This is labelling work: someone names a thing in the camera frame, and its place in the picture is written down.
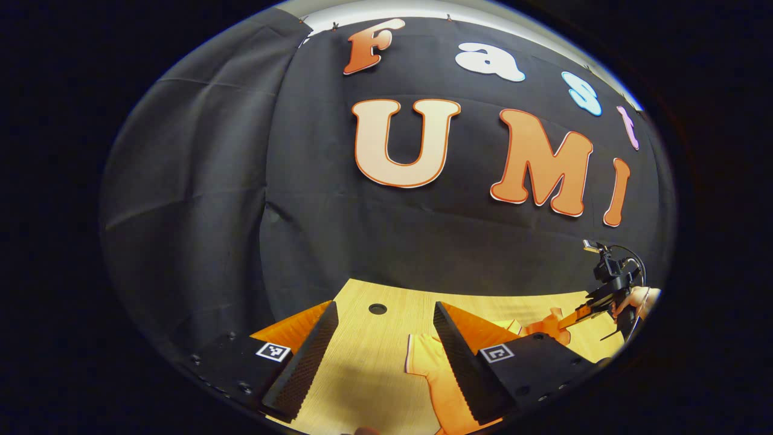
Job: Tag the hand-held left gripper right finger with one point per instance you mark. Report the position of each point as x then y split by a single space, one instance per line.
462 362

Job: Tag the orange T-shirt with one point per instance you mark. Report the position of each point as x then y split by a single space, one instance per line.
432 362

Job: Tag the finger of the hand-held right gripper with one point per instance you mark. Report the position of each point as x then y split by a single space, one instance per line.
577 317

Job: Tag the black round table grommet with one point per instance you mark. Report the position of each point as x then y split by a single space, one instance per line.
377 309

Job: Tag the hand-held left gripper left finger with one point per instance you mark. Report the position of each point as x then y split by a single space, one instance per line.
308 362

